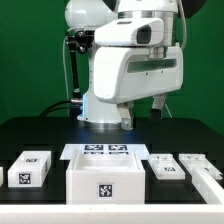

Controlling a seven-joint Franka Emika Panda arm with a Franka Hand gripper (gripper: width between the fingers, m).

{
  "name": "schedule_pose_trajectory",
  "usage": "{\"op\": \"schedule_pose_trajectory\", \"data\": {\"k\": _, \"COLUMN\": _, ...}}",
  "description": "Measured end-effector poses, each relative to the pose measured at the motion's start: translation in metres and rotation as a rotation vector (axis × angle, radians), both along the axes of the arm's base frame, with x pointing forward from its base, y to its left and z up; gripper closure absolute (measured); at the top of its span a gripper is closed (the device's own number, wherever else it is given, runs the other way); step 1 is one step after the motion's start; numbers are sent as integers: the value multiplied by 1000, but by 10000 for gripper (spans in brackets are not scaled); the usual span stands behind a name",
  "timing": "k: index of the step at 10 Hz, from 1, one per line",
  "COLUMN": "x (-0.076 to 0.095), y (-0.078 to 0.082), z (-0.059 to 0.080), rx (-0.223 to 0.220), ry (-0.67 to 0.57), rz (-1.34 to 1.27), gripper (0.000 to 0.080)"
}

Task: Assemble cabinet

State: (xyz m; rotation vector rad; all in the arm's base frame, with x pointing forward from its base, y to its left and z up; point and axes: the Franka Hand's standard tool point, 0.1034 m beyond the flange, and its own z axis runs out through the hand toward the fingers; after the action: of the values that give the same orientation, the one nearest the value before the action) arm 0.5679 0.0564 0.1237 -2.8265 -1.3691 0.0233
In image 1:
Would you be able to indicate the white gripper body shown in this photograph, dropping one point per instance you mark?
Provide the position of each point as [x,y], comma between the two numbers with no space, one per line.
[124,74]

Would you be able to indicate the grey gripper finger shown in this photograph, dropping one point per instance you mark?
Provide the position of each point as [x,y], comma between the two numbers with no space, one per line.
[125,111]
[157,106]

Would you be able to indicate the white door panel with marker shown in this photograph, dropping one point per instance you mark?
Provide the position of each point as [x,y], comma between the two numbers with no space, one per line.
[165,167]

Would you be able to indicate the white cabinet body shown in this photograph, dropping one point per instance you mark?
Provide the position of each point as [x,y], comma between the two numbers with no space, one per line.
[105,179]

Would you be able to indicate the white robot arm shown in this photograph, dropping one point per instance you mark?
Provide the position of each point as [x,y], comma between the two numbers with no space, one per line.
[93,14]

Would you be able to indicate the white base marker plate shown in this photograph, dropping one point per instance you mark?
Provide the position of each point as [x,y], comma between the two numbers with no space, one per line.
[70,149]

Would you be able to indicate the white L-shaped corner fence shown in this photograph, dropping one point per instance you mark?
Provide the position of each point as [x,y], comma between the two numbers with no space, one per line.
[210,213]

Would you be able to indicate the white box with marker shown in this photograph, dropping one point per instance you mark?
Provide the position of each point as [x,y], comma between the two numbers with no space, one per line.
[30,169]

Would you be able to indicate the white block at left edge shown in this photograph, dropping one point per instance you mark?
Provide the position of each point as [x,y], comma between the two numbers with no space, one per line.
[1,176]

